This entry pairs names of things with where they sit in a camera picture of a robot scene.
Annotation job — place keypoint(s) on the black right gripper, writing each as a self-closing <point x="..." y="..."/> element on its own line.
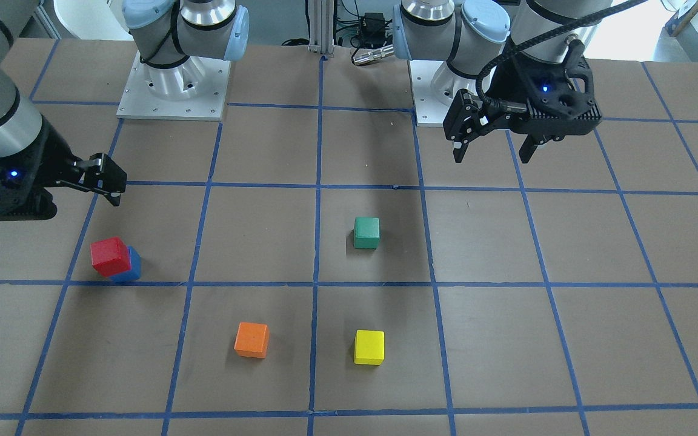
<point x="48" y="159"/>

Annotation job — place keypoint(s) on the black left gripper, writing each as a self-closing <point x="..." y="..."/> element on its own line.
<point x="514" y="83"/>

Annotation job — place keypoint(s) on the red wooden block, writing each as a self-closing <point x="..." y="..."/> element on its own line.
<point x="104" y="253"/>

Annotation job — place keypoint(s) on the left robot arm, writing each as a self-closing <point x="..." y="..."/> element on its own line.
<point x="469" y="35"/>

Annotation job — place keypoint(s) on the blue wooden block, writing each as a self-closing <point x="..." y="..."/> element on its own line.
<point x="128" y="268"/>

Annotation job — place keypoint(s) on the green wooden block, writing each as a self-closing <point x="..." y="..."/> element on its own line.
<point x="366" y="232"/>

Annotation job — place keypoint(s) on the orange wooden block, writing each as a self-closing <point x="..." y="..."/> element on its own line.
<point x="252" y="340"/>

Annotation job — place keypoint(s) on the yellow wooden block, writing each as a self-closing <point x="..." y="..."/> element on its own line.
<point x="369" y="347"/>

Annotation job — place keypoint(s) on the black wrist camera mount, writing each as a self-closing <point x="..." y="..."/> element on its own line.
<point x="20" y="196"/>
<point x="560" y="97"/>

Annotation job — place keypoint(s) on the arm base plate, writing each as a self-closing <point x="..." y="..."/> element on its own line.
<point x="428" y="91"/>
<point x="193" y="91"/>

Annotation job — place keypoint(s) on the aluminium frame post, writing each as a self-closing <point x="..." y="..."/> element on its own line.
<point x="321" y="17"/>

